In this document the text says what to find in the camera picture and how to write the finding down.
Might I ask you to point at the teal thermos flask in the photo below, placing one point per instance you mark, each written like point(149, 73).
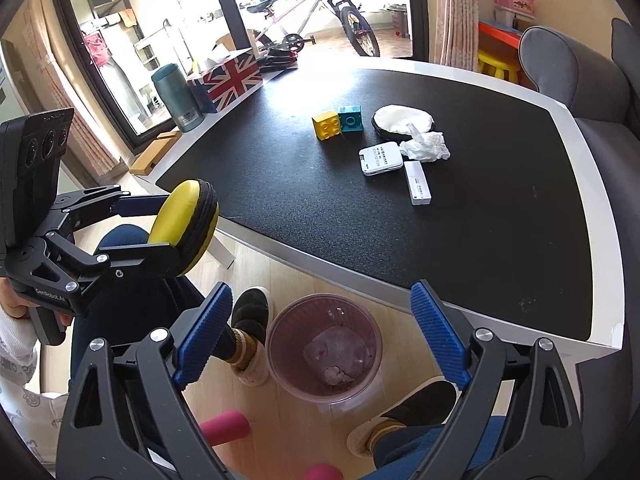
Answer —
point(177, 97)

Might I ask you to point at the grey sofa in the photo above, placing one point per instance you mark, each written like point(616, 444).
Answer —
point(565, 65)

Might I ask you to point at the person's left forearm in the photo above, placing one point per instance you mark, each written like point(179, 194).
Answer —
point(15, 345)

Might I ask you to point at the person's right slipper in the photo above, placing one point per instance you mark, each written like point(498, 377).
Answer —
point(420, 407)

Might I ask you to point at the person's left leg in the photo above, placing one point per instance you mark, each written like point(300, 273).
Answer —
point(130, 300)

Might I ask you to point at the person's leg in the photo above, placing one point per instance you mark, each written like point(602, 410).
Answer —
point(415, 445)
point(130, 300)

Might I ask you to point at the pink plastic basket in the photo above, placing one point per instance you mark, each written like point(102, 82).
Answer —
point(515, 2)

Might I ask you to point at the yellow plastic stool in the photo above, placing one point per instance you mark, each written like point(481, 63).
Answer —
point(497, 66)

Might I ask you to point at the crumpled paper wad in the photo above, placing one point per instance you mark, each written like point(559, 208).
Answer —
point(340, 355)

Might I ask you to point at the white table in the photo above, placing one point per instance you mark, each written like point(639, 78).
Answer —
point(590, 160)

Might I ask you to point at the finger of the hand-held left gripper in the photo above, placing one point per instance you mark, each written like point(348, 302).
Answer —
point(142, 205)
point(140, 259)

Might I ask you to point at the long white narrow box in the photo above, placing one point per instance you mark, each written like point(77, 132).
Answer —
point(417, 182)

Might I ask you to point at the pink hanging garment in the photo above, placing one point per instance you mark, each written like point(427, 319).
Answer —
point(95, 47)

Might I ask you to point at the pink translucent trash bin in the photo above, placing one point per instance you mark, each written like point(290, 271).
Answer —
point(285, 340)

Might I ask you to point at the wooden block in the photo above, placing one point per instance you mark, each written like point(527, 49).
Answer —
point(152, 155)

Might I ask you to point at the person's right leg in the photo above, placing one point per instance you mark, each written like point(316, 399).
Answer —
point(415, 445)

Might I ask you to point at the pink pleated curtain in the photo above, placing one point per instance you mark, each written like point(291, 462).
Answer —
point(457, 15)
point(75, 125)

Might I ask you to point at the red small table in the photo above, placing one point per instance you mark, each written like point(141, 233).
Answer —
point(500, 35)

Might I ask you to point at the white metal rack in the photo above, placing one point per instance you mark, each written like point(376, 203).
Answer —
point(155, 45)

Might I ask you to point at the person's white printed shirt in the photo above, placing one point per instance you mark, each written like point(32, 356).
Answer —
point(35, 415)

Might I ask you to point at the white bicycle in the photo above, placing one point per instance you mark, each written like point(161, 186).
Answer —
point(320, 0)

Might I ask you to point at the person's left slipper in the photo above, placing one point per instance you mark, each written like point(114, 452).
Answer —
point(250, 320)

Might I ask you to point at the person's left hand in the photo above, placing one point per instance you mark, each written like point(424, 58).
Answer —
point(12, 305)

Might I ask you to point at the crumpled white tissue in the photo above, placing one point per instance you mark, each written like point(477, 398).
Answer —
point(425, 147)

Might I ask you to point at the yellow toy building block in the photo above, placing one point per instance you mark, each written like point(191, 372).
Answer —
point(326, 126)

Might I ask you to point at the flag print tissue box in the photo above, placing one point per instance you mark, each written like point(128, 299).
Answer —
point(230, 82)

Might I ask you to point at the person's slipper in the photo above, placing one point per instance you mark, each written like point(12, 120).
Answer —
point(250, 320)
point(420, 407)

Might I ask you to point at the teal toy building block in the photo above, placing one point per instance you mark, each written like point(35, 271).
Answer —
point(352, 120)

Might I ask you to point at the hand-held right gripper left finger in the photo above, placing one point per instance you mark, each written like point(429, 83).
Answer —
point(205, 332)

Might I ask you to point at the white round zip pouch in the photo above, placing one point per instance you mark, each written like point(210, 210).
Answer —
point(400, 117)

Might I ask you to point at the yellow round zip pouch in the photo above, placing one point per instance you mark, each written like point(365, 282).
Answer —
point(175, 215)

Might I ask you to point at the black table mat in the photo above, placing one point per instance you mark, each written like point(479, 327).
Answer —
point(350, 230)

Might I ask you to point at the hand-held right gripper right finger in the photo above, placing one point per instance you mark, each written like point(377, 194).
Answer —
point(440, 340)

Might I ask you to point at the small white square box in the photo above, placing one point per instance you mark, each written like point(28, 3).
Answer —
point(380, 160)

